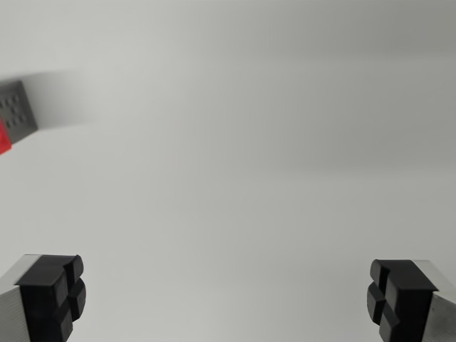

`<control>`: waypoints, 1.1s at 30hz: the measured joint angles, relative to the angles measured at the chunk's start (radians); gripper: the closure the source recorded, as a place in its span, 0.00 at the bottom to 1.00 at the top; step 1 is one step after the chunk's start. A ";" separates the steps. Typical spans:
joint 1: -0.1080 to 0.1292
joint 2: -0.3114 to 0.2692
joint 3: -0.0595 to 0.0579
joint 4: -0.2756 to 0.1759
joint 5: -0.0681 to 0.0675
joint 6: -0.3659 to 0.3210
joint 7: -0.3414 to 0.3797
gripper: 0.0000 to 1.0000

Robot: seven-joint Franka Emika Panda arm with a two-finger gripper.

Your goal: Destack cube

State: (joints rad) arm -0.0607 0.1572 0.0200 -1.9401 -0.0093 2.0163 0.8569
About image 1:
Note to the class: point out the gripper left finger with black rubber pad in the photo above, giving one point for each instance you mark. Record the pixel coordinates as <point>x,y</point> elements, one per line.
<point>42,299</point>

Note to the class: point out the gripper right finger with black rubber pad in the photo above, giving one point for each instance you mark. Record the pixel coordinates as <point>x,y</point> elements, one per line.
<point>409,303</point>

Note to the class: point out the red soft infantino cube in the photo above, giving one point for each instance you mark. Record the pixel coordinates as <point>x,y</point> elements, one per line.
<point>3,140</point>

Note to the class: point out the grey soft embossed cube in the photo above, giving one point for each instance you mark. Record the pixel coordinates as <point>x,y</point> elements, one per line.
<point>16,110</point>

